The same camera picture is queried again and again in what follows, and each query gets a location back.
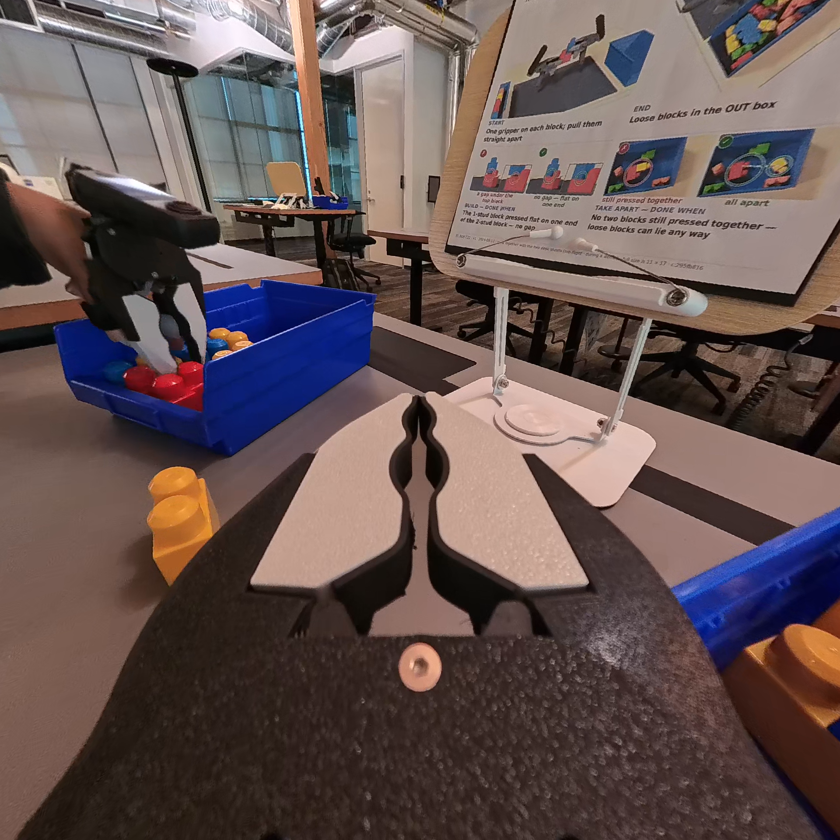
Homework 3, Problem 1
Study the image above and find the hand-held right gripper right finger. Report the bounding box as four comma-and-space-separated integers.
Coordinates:
418, 392, 589, 631

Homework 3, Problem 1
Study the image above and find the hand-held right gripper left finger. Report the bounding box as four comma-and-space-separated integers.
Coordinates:
251, 394, 421, 634

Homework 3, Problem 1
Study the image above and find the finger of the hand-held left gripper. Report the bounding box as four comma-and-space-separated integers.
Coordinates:
125, 294, 180, 375
172, 278, 211, 366

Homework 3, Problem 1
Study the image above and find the pile of mega blocks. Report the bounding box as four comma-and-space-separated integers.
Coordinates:
104, 327, 254, 412

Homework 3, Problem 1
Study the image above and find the blue bin with block pile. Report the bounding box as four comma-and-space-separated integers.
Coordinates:
54, 279, 376, 455

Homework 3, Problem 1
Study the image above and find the yellow two-stud mega block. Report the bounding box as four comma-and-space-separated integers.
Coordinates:
147, 467, 221, 585
722, 604, 840, 815

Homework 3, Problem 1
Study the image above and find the blue bin for built steps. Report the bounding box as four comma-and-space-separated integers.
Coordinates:
672, 508, 840, 840

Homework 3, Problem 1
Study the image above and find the person's left forearm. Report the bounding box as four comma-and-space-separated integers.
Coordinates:
0, 167, 55, 290

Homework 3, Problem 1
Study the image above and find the person's left hand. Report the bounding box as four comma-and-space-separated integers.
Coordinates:
10, 184, 101, 306

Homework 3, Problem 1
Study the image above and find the instruction sheet on white stand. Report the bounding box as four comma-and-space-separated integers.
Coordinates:
430, 0, 840, 508

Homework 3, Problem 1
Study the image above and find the far wooden desk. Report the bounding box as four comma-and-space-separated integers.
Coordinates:
223, 203, 358, 263

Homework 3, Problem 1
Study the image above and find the far wooden board stand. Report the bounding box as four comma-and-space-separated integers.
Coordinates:
266, 161, 309, 210

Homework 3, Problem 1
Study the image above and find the black floor lamp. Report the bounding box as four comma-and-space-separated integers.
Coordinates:
147, 58, 212, 211

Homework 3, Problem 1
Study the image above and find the black office chair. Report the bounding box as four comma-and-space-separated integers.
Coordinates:
328, 213, 382, 290
600, 328, 723, 414
456, 282, 500, 342

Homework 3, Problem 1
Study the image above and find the wooden desk with black legs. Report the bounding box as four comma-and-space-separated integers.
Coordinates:
367, 228, 434, 326

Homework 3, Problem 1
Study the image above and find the white door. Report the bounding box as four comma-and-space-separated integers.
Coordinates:
357, 56, 406, 231

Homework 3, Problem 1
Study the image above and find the printed instruction sheet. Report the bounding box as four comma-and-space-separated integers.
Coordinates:
445, 0, 840, 296

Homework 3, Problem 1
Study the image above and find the wooden post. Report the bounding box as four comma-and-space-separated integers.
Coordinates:
289, 0, 332, 198

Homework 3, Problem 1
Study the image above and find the silver ventilation duct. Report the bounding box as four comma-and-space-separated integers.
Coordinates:
157, 0, 480, 217

